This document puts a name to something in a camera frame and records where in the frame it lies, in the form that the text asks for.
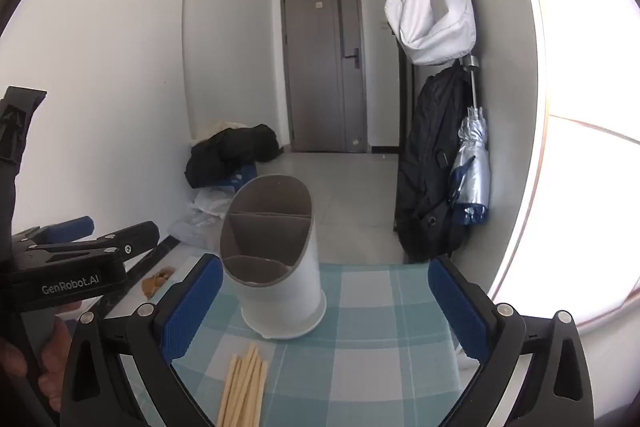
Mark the person's left hand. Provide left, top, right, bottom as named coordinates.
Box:
left=0, top=302, right=83, bottom=413

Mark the brown floor object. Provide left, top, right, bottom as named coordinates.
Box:
left=141, top=265, right=177, bottom=299

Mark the white utensil holder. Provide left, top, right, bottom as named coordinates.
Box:
left=219, top=174, right=328, bottom=340

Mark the white plastic bag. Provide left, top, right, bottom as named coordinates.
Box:
left=192, top=187, right=236, bottom=220

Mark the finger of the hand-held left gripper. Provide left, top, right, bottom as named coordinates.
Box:
left=30, top=221, right=161, bottom=267
left=12, top=216, right=96, bottom=254

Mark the teal checked tablecloth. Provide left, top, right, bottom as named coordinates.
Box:
left=102, top=254, right=483, bottom=427

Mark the clear plastic bag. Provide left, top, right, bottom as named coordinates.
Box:
left=170, top=212, right=222, bottom=253

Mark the grey door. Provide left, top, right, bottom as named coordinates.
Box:
left=280, top=0, right=370, bottom=154

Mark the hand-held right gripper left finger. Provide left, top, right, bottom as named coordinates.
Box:
left=60, top=252, right=226, bottom=427

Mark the black backpack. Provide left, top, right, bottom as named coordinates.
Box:
left=395, top=62, right=476, bottom=264

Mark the blue box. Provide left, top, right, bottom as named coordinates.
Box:
left=220, top=163, right=258, bottom=194

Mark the cream cloth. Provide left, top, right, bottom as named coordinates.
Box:
left=197, top=119, right=251, bottom=142

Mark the pile of chopsticks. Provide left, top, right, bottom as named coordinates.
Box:
left=216, top=341, right=271, bottom=427

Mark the black jacket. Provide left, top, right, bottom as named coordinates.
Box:
left=184, top=123, right=282, bottom=188

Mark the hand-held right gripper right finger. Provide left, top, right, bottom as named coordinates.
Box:
left=427, top=255, right=596, bottom=427

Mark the silver folding umbrella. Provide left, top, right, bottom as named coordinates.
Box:
left=448, top=55, right=492, bottom=227

